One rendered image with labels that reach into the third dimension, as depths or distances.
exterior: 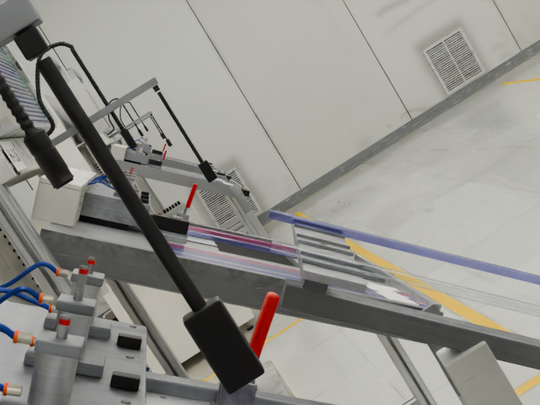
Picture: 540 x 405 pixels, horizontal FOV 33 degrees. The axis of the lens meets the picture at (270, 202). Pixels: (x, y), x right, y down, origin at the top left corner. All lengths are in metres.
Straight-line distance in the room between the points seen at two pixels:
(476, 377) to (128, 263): 0.65
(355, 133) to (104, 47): 2.34
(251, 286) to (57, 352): 1.11
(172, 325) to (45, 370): 4.73
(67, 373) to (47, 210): 1.28
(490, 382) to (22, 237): 0.78
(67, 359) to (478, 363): 0.76
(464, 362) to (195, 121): 7.13
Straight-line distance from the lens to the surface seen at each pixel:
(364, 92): 8.43
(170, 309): 5.21
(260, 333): 0.79
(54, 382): 0.50
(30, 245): 1.55
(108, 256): 1.58
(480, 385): 1.20
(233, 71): 8.25
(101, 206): 1.89
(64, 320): 0.50
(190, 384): 0.82
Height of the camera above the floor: 1.26
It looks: 8 degrees down
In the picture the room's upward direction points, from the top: 31 degrees counter-clockwise
